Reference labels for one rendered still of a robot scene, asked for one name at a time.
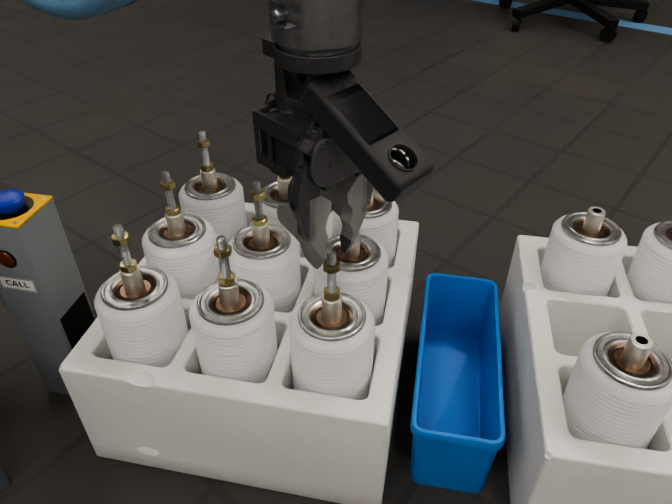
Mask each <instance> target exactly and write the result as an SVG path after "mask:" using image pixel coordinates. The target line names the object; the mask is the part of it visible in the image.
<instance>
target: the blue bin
mask: <svg viewBox="0 0 672 504"><path fill-rule="evenodd" d="M410 427H411V432H412V434H413V440H412V452H411V465H410V477H411V479H412V480H413V481H414V482H415V483H418V484H423V485H429V486H434V487H440V488H446V489H451V490H457V491H462V492H468V493H479V492H480V491H481V490H482V489H483V487H484V484H485V481H486V479H487V476H488V474H489V471H490V469H491V466H492V463H493V461H494V458H495V456H496V453H497V451H498V450H500V449H501V448H502V446H503V445H504V442H505V437H506V432H505V413H504V394H503V375H502V355H501V336H500V317H499V298H498V286H497V284H496V283H495V282H493V281H492V280H488V279H481V278H473V277H465V276H457V275H448V274H440V273H432V274H429V275H428V276H427V277H426V282H425V291H424V301H423V310H422V320H421V329H420V339H419V348H418V358H417V367H416V377H415V386H414V396H413V405H412V415H411V424H410Z"/></svg>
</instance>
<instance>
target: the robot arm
mask: <svg viewBox="0 0 672 504"><path fill-rule="evenodd" d="M22 1H23V2H25V3H26V4H28V5H29V6H31V7H33V8H35V9H37V10H39V11H41V12H43V13H45V14H48V15H51V16H54V17H58V18H63V19H70V20H83V19H89V18H94V17H97V16H100V15H104V14H107V13H110V12H112V11H115V10H117V9H121V8H124V7H127V6H129V5H131V4H133V3H135V2H136V1H138V0H22ZM268 3H269V17H270V31H271V37H270V36H268V37H264V38H262V49H263V55H266V56H268V57H271V58H274V73H275V87H276V92H275V94H273V93H270V94H268V95H267V97H266V102H265V106H263V107H260V108H257V109H254V110H252V117H253V127H254V137H255V147H256V158H257V162H258V163H260V164H262V165H263V166H265V167H267V168H269V169H270V170H271V172H272V173H274V174H276V175H278V176H279V177H281V178H283V179H286V178H289V177H291V176H292V179H291V180H290V183H289V185H288V201H289V202H287V203H280V204H279V205H278V206H277V217H278V220H279V221H280V223H281V224H282V225H283V226H284V227H285V228H286V229H287V230H288V231H289V232H290V233H291V234H292V235H293V236H294V237H295V238H296V239H297V240H298V241H299V242H300V247H301V249H302V251H303V254H304V256H305V258H306V259H307V261H308V262H309V263H310V264H311V265H312V266H313V267H314V268H315V269H319V268H320V267H321V265H322V264H323V263H324V261H325V260H326V259H327V258H328V254H327V252H326V242H327V239H328V235H327V232H326V224H327V220H328V217H329V215H330V213H331V209H332V210H333V211H334V212H335V213H336V214H337V215H338V216H339V217H340V220H341V222H342V230H341V235H340V244H341V251H342V252H344V253H345V252H348V251H349V249H350V248H351V246H352V245H353V243H354V242H355V239H356V237H357V235H358V232H359V230H360V228H361V225H362V223H363V220H364V217H365V214H366V210H367V205H369V204H370V201H371V196H372V192H373V187H374V188H375V189H376V191H377V192H378V193H379V194H380V195H381V196H382V197H383V199H384V200H385V201H387V202H393V201H395V200H397V199H398V198H400V197H401V196H403V195H405V194H406V193H408V192H409V191H411V190H412V189H414V188H415V187H417V186H418V185H420V184H421V183H423V182H424V181H425V180H426V178H427V177H428V176H429V175H430V174H431V172H432V171H433V167H434V166H433V163H432V162H431V161H430V159H429V158H428V157H427V156H426V155H425V154H424V153H423V152H422V150H421V149H420V148H419V147H418V146H417V145H416V144H415V143H414V141H413V140H412V139H411V138H410V137H409V136H408V135H407V134H406V132H405V131H404V130H403V129H402V128H401V127H400V126H399V125H398V124H397V122H396V121H395V120H394V119H393V118H392V117H391V116H390V115H389V113H388V112H387V111H386V110H385V109H384V108H383V107H382V106H381V104H380V103H379V102H378V101H377V100H376V99H375V98H374V97H373V95H372V94H371V93H370V92H369V91H368V90H367V89H366V88H365V86H364V85H363V84H362V83H361V82H360V81H359V80H358V79H357V78H356V76H355V75H354V74H353V73H352V72H351V71H350V69H352V68H354V67H356V66H357V65H359V64H360V62H361V53H362V42H361V41H362V40H363V39H364V37H365V5H366V0H268ZM270 95H273V96H275V98H273V99H270V100H269V96H270ZM273 108H276V110H274V111H271V112H270V111H269V110H270V109H273ZM266 112H267V113H266ZM259 130H260V138H259ZM260 141H261V149H260Z"/></svg>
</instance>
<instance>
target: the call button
mask: <svg viewBox="0 0 672 504"><path fill-rule="evenodd" d="M25 201H26V197H25V195H24V193H23V192H22V191H21V190H17V189H7V190H2V191H0V214H11V213H14V212H16V211H18V210H20V209H21V208H23V206H24V202H25Z"/></svg>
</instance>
